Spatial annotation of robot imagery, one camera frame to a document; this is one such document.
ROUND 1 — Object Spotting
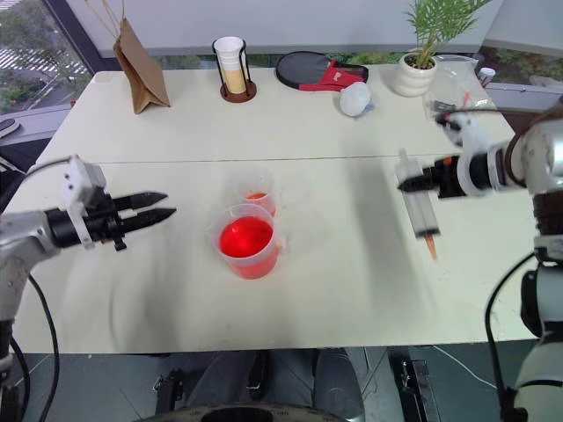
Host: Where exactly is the clear syringe with orange tip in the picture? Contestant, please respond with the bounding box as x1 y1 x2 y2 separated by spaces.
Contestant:
394 148 442 262

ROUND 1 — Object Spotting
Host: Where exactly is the black table leg bracket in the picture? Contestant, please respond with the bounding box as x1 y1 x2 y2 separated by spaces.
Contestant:
150 367 186 417
388 346 442 422

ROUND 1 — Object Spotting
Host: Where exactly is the stack of white paper cups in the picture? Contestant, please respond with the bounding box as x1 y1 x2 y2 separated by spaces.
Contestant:
213 36 248 95

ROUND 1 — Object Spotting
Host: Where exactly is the plastic beaker full of red liquid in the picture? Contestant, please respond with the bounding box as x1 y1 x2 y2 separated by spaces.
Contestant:
204 202 283 280

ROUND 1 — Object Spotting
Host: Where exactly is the black and red paddle case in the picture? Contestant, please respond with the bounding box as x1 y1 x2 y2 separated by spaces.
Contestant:
274 50 370 93

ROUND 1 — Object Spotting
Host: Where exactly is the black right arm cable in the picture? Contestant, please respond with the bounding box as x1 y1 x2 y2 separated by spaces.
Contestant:
432 101 538 422

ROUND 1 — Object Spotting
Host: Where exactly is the white ribbed plant pot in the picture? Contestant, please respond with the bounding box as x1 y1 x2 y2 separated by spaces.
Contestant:
391 52 439 98

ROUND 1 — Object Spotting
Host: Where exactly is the plastic beaker with little red liquid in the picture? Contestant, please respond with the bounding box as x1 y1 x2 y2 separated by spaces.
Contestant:
225 168 282 217

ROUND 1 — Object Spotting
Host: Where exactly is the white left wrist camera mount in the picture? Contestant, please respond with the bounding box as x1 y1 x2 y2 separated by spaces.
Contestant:
60 155 109 251

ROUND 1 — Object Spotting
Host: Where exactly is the dark window frame post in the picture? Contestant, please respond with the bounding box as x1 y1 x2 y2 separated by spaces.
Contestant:
42 0 107 76

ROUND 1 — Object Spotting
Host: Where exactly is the paper cup stack in holder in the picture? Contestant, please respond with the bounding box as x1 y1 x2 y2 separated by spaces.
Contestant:
211 38 258 105

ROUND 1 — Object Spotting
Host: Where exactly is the thin white cable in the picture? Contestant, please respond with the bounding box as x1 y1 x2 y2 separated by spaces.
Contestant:
432 344 499 389

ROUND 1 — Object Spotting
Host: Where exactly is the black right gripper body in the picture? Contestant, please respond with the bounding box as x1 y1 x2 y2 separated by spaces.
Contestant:
428 155 462 200

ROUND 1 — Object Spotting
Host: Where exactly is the green palm plant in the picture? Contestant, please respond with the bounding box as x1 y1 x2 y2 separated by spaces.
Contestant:
403 0 494 70

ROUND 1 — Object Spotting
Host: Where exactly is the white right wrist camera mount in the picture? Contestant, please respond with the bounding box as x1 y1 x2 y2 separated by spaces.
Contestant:
435 109 492 197

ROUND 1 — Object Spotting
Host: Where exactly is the brown paper bag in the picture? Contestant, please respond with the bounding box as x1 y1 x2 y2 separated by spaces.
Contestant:
85 0 172 116

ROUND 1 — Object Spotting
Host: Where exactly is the dark flat device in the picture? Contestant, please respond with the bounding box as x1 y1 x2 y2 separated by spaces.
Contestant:
0 117 22 140

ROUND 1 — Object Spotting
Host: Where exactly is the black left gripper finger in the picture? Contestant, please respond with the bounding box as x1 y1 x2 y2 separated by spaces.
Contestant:
120 207 179 235
112 191 170 213

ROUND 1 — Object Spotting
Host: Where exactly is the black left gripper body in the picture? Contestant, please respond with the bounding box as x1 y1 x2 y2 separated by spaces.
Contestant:
82 186 134 253

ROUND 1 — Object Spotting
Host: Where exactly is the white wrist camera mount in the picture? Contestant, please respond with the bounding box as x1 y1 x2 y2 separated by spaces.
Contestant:
435 109 492 197
60 155 109 251

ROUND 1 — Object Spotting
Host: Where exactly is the crumpled white plastic bag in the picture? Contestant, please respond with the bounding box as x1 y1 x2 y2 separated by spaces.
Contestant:
338 81 377 118

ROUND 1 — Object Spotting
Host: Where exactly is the clear plastic bag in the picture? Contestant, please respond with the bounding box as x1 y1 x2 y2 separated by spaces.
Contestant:
423 55 499 122

